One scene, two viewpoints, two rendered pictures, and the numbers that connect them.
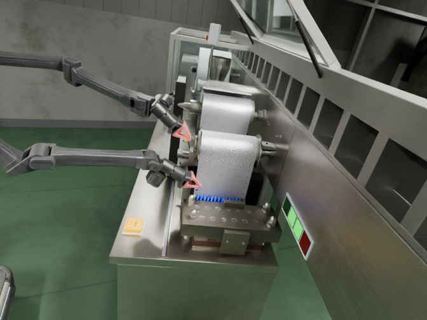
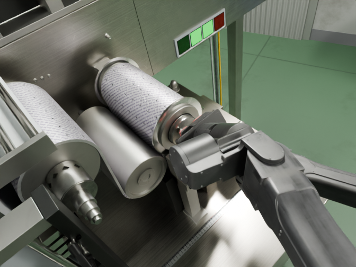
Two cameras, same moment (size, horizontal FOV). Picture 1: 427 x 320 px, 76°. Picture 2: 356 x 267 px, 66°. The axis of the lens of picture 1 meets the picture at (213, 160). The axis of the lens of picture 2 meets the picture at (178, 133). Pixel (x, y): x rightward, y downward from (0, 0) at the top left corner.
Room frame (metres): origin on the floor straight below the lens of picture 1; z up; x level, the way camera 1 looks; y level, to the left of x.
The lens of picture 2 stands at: (1.24, 0.46, 1.72)
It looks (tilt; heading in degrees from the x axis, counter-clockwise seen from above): 49 degrees down; 246
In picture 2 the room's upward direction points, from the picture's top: 14 degrees counter-clockwise
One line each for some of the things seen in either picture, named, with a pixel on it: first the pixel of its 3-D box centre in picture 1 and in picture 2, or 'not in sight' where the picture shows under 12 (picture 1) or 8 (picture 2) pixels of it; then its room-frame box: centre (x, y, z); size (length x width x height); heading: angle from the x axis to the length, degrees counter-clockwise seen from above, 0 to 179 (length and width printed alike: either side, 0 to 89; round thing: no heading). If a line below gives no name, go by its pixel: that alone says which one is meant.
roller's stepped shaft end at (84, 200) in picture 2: (183, 105); (89, 208); (1.30, 0.19, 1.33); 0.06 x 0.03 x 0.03; 98
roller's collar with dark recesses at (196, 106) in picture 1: (196, 106); (71, 185); (1.31, 0.13, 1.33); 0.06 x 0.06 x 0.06; 8
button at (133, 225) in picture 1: (133, 225); not in sight; (0.88, 0.28, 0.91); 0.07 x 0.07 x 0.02; 8
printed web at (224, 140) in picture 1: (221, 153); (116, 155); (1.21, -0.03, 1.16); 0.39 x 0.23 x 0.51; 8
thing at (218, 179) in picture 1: (222, 181); not in sight; (1.02, -0.06, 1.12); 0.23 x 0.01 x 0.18; 98
